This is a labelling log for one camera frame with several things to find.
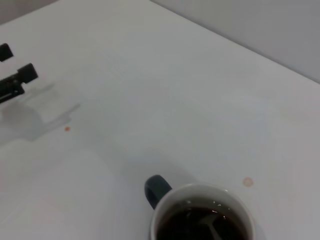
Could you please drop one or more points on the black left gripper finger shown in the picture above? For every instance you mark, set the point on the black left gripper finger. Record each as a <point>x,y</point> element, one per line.
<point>26,73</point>
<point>5,52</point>

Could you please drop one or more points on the dark grey ceramic coffee mug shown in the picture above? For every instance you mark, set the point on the dark grey ceramic coffee mug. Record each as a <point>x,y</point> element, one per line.
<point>162,190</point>

